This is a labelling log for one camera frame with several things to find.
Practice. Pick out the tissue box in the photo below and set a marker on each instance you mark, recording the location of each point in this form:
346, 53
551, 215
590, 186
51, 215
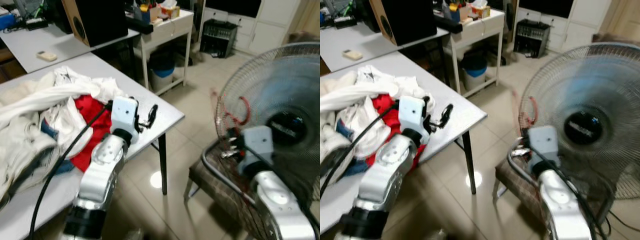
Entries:
481, 11
171, 11

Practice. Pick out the cream long garment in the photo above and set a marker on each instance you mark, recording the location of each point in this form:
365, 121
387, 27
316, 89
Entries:
340, 97
30, 105

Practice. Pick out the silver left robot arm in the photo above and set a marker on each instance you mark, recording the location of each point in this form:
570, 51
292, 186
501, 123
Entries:
387, 170
102, 170

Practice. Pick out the white bin blue liner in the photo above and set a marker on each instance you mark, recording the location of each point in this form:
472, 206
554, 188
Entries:
474, 80
162, 80

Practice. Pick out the stationery box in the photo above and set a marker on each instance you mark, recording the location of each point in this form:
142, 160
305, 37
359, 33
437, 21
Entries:
457, 12
145, 14

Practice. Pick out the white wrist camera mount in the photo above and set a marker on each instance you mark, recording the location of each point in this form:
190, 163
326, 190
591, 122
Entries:
412, 114
543, 145
257, 145
123, 114

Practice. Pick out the red plastic hanger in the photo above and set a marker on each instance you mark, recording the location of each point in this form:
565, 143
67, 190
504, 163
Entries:
246, 110
534, 112

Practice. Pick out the black equipment box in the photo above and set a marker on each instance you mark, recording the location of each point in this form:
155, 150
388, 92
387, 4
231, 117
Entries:
532, 37
218, 37

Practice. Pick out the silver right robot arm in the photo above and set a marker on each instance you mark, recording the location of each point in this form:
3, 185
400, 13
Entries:
562, 210
280, 210

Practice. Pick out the black soundbar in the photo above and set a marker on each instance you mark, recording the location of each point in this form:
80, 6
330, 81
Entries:
140, 26
448, 25

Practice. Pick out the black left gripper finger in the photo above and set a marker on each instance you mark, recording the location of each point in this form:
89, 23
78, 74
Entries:
153, 114
437, 123
448, 113
144, 126

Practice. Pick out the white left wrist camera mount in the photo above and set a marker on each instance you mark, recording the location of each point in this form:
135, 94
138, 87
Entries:
412, 114
123, 114

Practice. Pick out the white cabinet doors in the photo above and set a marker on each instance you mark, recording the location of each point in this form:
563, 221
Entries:
582, 30
270, 30

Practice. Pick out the white power strip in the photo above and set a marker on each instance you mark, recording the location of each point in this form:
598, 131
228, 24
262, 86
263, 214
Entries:
35, 22
345, 21

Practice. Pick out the black television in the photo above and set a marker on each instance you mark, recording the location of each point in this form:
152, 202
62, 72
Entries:
545, 6
232, 6

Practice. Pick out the white remote control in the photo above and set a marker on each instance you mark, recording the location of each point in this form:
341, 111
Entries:
352, 54
46, 56

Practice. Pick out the grey standing fan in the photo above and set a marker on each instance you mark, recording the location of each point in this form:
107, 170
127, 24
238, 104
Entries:
280, 85
590, 85

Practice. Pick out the white crumpled shirt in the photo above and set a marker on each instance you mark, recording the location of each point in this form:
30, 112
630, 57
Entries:
65, 125
362, 125

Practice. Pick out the black wooden speaker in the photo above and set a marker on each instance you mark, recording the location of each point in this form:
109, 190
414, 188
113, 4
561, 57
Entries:
410, 20
100, 20

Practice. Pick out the white side table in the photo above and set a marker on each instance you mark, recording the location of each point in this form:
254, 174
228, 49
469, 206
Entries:
482, 26
172, 27

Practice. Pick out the plaid cushioned chair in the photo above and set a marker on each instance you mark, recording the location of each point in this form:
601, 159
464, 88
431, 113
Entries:
220, 192
515, 185

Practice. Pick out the red garment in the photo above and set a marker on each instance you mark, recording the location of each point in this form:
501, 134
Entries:
385, 107
87, 110

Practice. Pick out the blue cloth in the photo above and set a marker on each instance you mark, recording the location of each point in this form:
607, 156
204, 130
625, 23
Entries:
342, 129
47, 130

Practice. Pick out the white printed garment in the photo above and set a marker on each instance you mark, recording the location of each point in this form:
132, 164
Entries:
100, 87
395, 82

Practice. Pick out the black table leg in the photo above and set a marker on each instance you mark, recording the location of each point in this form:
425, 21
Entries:
162, 165
442, 60
468, 162

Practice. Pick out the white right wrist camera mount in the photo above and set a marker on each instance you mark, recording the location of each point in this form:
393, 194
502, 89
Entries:
543, 145
257, 145

